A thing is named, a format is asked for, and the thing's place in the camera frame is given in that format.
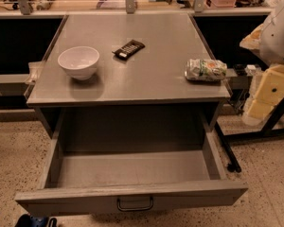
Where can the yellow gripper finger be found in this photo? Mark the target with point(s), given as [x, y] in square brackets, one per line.
[266, 91]

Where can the green white 7up can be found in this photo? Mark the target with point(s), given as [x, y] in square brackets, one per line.
[205, 70]

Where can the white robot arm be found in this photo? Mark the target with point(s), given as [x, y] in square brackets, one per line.
[267, 40]

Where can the grey metal drawer cabinet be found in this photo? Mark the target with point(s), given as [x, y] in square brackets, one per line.
[155, 74]

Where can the open grey top drawer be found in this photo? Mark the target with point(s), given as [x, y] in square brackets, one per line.
[100, 154]

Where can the black snack bar packet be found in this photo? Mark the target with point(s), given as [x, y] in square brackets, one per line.
[129, 49]

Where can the white ceramic bowl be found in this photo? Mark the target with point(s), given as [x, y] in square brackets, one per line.
[79, 62]

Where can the black tool on shelf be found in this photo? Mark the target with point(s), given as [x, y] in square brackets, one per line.
[44, 4]

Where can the blue object on floor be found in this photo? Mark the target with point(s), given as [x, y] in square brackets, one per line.
[29, 221]

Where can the white power adapter with cables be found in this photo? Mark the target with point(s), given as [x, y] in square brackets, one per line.
[250, 70]

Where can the metal drawer handle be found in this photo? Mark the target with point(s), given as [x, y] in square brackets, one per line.
[138, 204]

